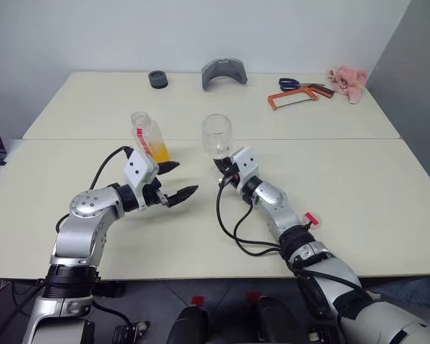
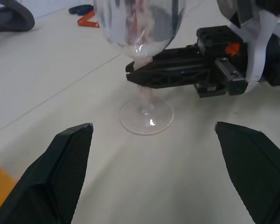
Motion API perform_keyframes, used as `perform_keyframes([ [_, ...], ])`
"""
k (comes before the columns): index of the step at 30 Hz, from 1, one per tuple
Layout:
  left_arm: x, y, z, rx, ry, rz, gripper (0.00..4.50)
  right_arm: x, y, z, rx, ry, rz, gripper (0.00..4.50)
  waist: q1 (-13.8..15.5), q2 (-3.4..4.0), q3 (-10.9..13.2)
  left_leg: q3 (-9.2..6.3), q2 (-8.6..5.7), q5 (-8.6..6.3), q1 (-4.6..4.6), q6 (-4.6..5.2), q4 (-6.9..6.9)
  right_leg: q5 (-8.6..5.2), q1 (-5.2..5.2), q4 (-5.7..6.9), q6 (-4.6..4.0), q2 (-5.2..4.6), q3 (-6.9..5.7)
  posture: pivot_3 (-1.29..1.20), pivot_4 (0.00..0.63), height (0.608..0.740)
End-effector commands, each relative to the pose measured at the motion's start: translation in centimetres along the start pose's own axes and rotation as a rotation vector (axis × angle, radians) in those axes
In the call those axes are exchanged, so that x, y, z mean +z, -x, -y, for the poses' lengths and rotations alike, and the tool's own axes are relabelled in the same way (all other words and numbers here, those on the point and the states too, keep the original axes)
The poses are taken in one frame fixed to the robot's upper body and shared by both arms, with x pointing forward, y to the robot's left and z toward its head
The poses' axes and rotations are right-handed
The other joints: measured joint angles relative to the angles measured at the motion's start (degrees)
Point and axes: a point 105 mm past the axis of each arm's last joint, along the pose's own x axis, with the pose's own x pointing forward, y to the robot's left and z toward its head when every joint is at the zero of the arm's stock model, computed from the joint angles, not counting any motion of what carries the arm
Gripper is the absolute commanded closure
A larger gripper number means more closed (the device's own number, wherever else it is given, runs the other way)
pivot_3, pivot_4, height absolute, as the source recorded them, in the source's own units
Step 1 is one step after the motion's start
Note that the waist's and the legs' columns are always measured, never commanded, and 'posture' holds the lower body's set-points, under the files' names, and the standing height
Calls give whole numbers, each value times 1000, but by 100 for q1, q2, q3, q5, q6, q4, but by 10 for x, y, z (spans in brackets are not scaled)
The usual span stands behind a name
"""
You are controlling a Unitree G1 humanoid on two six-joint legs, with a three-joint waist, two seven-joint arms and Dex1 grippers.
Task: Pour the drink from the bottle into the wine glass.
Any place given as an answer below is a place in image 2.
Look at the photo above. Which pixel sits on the orange hacksaw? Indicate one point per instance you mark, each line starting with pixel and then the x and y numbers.
pixel 82 21

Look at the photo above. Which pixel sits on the bottle with orange liquid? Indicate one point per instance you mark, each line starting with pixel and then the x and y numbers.
pixel 0 179

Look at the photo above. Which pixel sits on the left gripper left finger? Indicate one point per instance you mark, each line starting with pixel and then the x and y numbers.
pixel 49 177

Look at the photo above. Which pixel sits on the clear wine glass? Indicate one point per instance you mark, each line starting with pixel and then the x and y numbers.
pixel 140 35

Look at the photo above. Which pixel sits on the grey curved visor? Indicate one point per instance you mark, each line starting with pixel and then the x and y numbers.
pixel 25 21

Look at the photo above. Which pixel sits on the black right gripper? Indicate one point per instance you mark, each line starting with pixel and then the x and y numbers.
pixel 214 39

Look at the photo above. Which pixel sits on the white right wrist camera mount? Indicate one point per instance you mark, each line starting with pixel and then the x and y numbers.
pixel 266 25

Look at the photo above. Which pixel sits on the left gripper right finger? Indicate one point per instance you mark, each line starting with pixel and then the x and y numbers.
pixel 254 168

